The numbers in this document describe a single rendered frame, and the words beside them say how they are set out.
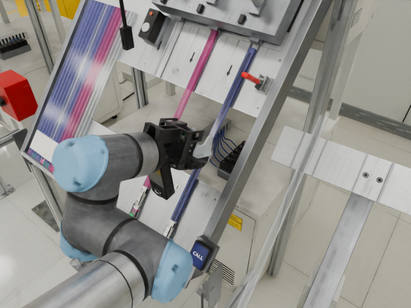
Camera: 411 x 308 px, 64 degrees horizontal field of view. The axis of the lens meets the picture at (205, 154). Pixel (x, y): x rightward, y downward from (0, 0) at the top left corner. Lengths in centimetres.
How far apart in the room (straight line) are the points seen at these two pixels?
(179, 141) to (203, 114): 78
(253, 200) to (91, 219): 63
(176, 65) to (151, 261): 54
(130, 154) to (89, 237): 13
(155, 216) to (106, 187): 34
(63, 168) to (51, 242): 137
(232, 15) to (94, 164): 45
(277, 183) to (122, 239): 72
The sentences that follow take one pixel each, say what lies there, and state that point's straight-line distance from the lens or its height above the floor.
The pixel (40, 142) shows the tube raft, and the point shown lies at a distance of 112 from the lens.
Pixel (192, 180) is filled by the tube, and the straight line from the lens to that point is 75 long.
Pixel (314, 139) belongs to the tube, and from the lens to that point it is 61.
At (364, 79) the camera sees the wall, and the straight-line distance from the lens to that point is 251.
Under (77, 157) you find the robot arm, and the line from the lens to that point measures 46.
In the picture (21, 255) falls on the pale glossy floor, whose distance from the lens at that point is 186.
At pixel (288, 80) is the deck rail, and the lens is 74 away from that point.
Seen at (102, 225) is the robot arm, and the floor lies 102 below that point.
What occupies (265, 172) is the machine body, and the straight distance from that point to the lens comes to 113.
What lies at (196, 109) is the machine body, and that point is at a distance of 141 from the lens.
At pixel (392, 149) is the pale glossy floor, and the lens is 247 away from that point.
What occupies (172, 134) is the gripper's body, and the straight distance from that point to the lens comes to 58.
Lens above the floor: 140
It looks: 41 degrees down
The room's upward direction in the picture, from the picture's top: straight up
